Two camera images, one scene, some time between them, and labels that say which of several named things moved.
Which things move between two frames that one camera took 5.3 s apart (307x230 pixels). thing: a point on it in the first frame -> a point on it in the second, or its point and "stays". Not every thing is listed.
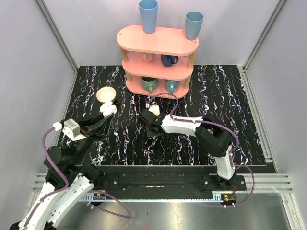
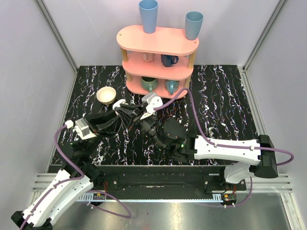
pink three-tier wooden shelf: (159, 64) stays
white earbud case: (107, 109) -> (117, 104)
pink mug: (148, 57) stays
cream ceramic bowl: (106, 94) stays
